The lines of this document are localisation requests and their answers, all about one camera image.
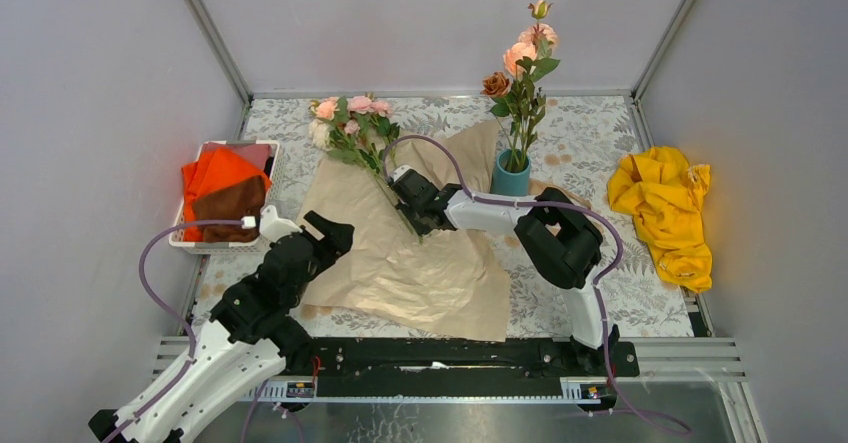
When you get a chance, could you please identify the brown cloth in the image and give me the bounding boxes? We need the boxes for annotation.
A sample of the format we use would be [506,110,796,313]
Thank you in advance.
[192,175,267,243]

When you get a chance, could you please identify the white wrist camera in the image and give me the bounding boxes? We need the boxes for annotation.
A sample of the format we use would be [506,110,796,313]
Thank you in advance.
[241,204,302,243]
[388,165,413,184]

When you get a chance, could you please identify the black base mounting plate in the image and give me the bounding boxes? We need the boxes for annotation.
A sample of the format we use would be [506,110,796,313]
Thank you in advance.
[248,337,641,400]

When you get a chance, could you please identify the yellow crumpled cloth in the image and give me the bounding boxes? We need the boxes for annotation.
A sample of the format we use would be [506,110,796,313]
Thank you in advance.
[607,147,713,293]

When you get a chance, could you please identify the aluminium frame rail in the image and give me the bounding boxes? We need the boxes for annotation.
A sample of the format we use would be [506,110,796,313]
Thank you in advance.
[184,0,252,106]

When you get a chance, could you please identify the white plastic basket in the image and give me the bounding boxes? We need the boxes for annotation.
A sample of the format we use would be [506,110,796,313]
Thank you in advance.
[168,140,281,255]

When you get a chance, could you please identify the floral patterned table mat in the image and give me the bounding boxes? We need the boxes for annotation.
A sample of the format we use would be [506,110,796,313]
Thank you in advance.
[189,96,696,338]

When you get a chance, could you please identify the peach kraft wrapping paper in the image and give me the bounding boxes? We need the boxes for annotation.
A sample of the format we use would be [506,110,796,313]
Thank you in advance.
[299,120,512,341]

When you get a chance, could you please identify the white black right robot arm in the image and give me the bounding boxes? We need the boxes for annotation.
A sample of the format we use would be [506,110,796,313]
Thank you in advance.
[388,165,614,375]

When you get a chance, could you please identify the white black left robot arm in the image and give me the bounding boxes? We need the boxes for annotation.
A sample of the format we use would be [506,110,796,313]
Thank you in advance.
[89,206,354,442]

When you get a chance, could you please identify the teal cylindrical vase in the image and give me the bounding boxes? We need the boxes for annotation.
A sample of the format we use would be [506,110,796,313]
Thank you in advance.
[490,148,532,196]

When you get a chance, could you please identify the peach rose stem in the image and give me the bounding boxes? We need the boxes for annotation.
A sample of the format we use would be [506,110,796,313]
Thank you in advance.
[500,0,560,159]

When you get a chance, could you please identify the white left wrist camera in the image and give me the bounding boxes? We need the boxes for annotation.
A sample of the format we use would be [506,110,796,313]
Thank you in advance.
[241,204,302,243]

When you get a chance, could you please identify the orange cloth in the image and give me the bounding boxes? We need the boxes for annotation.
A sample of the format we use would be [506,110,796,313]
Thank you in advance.
[181,148,272,222]

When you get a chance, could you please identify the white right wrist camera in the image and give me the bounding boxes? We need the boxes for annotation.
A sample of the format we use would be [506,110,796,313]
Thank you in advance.
[388,165,413,184]

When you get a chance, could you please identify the pink cloth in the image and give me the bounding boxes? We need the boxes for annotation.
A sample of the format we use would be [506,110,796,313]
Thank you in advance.
[200,142,276,174]

